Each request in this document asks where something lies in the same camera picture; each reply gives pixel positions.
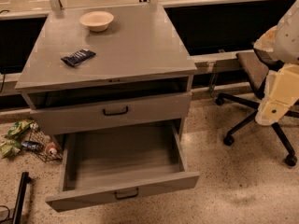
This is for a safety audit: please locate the grey drawer cabinet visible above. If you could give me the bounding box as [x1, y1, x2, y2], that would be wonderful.
[14, 3, 198, 142]

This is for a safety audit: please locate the beige paper bowl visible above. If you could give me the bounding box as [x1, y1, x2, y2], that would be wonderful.
[79, 11, 114, 32]

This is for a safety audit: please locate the black office chair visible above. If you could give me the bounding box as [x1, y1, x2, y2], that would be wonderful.
[215, 50, 297, 167]

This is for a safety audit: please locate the black metal stand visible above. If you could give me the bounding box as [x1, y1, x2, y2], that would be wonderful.
[0, 172, 31, 224]

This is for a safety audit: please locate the blue rxbar blueberry bar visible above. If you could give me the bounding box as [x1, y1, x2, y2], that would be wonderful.
[61, 49, 96, 67]

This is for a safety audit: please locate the green chip bag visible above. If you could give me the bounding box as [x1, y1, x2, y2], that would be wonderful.
[5, 119, 33, 139]

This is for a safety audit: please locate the closed grey top drawer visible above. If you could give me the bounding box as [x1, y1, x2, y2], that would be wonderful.
[31, 92, 191, 135]

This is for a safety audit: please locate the red white can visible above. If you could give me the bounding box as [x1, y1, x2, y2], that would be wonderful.
[45, 142, 58, 156]

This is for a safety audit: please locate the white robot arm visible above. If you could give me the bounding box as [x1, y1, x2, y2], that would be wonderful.
[254, 0, 299, 126]

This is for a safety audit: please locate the blue snack packet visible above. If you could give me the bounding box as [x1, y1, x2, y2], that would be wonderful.
[21, 141, 42, 151]

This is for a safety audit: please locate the open grey middle drawer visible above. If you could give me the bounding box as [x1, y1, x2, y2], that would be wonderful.
[46, 120, 199, 212]

